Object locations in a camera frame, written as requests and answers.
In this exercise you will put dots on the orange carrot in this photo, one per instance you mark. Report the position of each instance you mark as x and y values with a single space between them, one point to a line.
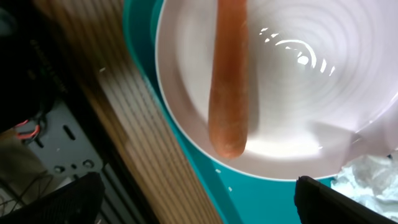
228 105

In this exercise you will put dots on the large pink plate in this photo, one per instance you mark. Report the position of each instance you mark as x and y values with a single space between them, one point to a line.
322 82

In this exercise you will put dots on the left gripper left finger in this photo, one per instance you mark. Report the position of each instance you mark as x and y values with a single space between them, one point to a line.
76 203

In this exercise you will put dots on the teal serving tray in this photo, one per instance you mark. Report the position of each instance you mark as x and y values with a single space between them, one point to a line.
238 198

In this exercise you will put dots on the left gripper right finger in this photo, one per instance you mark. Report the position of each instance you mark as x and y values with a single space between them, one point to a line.
318 204

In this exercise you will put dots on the crumpled white tissue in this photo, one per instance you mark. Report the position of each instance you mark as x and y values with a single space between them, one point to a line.
372 182

